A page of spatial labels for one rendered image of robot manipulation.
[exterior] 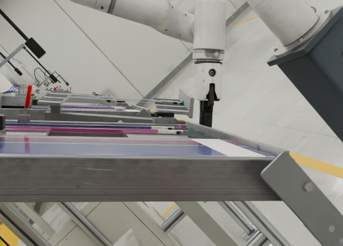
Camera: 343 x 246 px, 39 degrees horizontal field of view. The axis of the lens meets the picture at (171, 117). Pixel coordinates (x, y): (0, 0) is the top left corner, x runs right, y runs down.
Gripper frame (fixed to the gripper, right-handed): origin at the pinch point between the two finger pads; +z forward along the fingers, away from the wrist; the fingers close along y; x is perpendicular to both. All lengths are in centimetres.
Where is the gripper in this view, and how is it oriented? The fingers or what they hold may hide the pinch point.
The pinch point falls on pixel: (205, 119)
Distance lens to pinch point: 130.5
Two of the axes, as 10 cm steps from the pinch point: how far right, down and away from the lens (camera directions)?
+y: -1.9, -0.6, 9.8
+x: -9.8, -0.3, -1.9
